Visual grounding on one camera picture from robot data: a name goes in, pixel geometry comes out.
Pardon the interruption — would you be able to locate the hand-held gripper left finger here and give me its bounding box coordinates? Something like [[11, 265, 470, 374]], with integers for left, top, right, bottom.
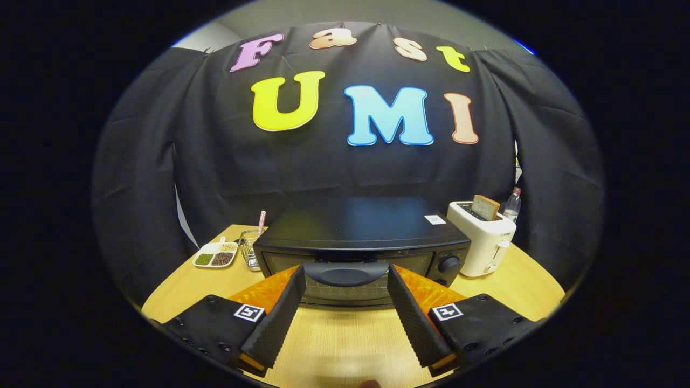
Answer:
[[162, 264, 307, 377]]

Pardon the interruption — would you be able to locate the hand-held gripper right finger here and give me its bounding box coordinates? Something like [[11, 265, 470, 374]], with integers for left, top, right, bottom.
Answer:
[[387, 264, 545, 378]]

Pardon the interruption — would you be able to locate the black toaster oven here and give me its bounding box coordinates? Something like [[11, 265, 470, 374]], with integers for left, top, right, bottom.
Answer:
[[252, 196, 472, 309]]

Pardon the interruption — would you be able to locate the white toaster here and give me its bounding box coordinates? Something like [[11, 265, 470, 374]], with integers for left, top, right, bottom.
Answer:
[[447, 200, 517, 278]]

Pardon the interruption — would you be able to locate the white divided bean dish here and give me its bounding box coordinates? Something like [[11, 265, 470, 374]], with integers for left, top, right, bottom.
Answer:
[[192, 237, 239, 268]]

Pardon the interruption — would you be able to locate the brown bread slice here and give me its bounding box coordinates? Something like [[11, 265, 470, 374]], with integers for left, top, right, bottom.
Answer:
[[471, 195, 500, 221]]

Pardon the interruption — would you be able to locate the clear water bottle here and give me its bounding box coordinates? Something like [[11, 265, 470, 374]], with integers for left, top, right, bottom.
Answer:
[[503, 186, 522, 224]]

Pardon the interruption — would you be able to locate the metal wire basket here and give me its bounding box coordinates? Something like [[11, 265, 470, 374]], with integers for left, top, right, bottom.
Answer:
[[238, 229, 264, 272]]

